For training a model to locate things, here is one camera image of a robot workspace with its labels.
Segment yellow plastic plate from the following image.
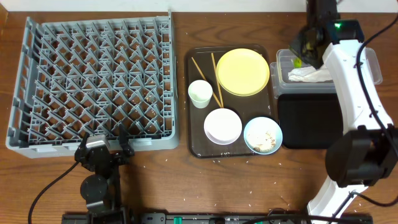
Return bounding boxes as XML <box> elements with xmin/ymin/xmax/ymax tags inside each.
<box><xmin>216</xmin><ymin>48</ymin><xmax>270</xmax><ymax>96</ymax></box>

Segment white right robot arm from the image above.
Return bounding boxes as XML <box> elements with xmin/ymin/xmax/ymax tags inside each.
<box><xmin>289</xmin><ymin>0</ymin><xmax>397</xmax><ymax>223</ymax></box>

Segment wooden chopstick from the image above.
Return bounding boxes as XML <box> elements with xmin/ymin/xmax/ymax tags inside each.
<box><xmin>190</xmin><ymin>56</ymin><xmax>223</xmax><ymax>109</ymax></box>
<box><xmin>211</xmin><ymin>53</ymin><xmax>224</xmax><ymax>108</ymax></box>

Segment clear plastic bin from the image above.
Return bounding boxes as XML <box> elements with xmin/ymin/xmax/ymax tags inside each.
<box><xmin>270</xmin><ymin>48</ymin><xmax>383</xmax><ymax>98</ymax></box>

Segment white plastic cup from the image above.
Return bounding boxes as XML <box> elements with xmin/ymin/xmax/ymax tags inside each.
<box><xmin>188</xmin><ymin>80</ymin><xmax>213</xmax><ymax>109</ymax></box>

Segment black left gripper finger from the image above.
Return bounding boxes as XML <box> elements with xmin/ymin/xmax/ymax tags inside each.
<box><xmin>78</xmin><ymin>133</ymin><xmax>90</xmax><ymax>152</ymax></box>
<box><xmin>119</xmin><ymin>125</ymin><xmax>135</xmax><ymax>157</ymax></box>

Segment dark brown tray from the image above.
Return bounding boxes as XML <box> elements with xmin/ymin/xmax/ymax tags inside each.
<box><xmin>184</xmin><ymin>44</ymin><xmax>278</xmax><ymax>159</ymax></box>

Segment grey dish rack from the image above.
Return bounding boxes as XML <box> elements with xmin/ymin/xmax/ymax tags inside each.
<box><xmin>5</xmin><ymin>14</ymin><xmax>179</xmax><ymax>159</ymax></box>

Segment white paper napkin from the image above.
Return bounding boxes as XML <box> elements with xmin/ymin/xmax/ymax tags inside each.
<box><xmin>288</xmin><ymin>65</ymin><xmax>332</xmax><ymax>83</ymax></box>

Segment right wooden chopstick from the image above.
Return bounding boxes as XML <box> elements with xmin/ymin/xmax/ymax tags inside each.
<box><xmin>211</xmin><ymin>53</ymin><xmax>224</xmax><ymax>108</ymax></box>

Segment black plastic bin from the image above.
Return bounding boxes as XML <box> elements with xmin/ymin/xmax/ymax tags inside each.
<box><xmin>277</xmin><ymin>93</ymin><xmax>343</xmax><ymax>149</ymax></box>

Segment light blue bowl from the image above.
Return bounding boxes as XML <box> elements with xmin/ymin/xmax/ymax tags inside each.
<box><xmin>243</xmin><ymin>117</ymin><xmax>283</xmax><ymax>155</ymax></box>

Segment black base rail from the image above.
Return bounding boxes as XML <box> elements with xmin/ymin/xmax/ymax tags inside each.
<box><xmin>61</xmin><ymin>213</ymin><xmax>374</xmax><ymax>224</ymax></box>

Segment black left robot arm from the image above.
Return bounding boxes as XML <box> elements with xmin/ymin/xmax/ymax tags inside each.
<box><xmin>75</xmin><ymin>127</ymin><xmax>134</xmax><ymax>223</ymax></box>

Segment green yellow snack wrapper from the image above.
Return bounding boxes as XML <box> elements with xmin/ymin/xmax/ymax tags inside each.
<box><xmin>292</xmin><ymin>57</ymin><xmax>302</xmax><ymax>68</ymax></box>

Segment left wooden chopstick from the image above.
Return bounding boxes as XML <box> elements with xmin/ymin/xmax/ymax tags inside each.
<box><xmin>190</xmin><ymin>56</ymin><xmax>223</xmax><ymax>109</ymax></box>

